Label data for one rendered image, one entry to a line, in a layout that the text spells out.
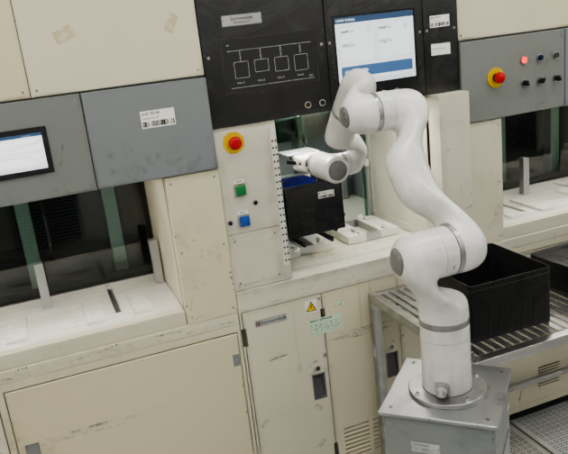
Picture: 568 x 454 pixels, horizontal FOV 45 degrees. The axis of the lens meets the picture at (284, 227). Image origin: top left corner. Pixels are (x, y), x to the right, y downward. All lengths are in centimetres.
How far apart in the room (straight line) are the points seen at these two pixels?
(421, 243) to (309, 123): 126
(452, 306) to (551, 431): 149
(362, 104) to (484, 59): 87
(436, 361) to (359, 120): 61
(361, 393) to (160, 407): 73
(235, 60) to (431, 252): 88
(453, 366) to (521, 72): 124
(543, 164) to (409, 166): 172
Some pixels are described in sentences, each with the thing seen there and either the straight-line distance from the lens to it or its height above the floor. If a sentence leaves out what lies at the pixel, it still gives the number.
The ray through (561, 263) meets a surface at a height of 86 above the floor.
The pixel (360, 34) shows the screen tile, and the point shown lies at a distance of 224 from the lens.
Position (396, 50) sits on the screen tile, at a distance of 231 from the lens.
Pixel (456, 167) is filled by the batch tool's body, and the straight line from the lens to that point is 241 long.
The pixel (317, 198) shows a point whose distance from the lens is 232.
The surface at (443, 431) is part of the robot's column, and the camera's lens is 170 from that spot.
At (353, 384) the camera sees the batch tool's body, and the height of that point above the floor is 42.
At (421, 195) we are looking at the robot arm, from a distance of 164.
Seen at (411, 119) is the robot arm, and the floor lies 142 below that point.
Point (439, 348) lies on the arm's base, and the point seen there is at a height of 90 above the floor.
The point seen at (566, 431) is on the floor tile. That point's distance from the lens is 306.
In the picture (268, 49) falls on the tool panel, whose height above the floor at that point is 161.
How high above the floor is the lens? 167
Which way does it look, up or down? 16 degrees down
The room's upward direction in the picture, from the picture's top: 7 degrees counter-clockwise
